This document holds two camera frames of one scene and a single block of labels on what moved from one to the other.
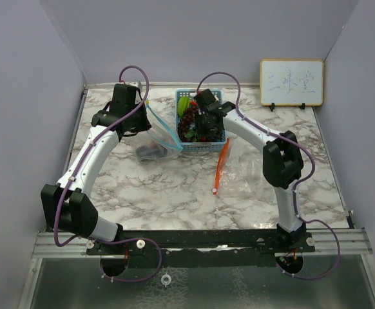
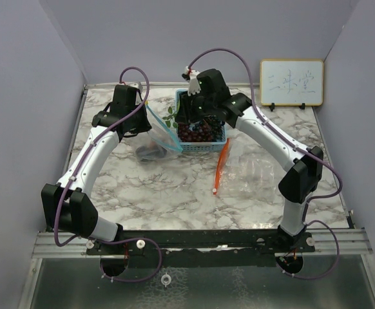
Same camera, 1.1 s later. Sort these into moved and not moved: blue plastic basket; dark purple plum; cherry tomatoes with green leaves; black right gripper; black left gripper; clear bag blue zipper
Moved: black right gripper; cherry tomatoes with green leaves
Not moved: blue plastic basket; clear bag blue zipper; dark purple plum; black left gripper
